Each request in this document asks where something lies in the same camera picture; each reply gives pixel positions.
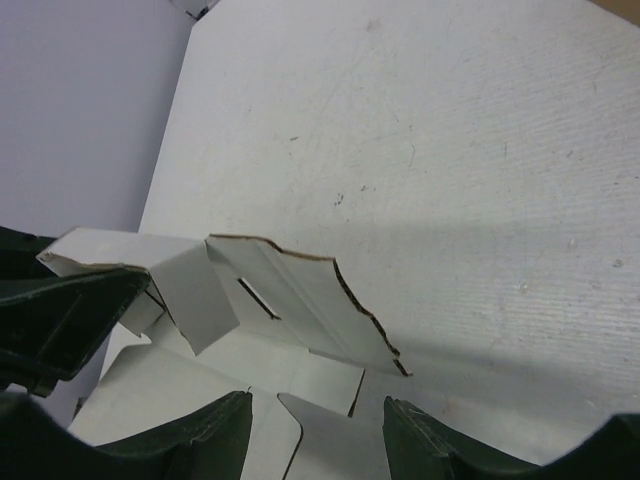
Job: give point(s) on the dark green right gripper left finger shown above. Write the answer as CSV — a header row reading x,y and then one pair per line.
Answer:
x,y
209,443

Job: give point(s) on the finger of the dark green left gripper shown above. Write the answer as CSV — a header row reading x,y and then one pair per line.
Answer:
x,y
19,256
51,327

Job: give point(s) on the white paper box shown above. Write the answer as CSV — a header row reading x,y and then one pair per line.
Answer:
x,y
225,313

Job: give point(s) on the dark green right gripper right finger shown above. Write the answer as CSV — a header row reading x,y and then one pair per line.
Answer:
x,y
418,446

